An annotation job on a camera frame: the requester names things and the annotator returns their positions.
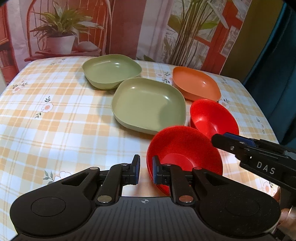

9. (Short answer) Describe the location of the teal curtain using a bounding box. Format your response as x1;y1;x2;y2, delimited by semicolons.
243;1;295;148

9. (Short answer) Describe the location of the green square plate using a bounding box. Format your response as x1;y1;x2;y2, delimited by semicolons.
82;54;142;90
111;77;186;135

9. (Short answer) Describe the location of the orange square plate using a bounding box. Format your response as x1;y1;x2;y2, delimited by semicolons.
172;66;221;101

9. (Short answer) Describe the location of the person's hand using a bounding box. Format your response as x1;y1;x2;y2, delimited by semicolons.
273;187;295;238

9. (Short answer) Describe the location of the printed room backdrop cloth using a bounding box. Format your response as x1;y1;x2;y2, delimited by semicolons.
1;1;251;83

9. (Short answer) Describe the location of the red bowl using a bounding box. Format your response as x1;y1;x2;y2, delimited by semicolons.
146;126;224;196
189;99;239;139

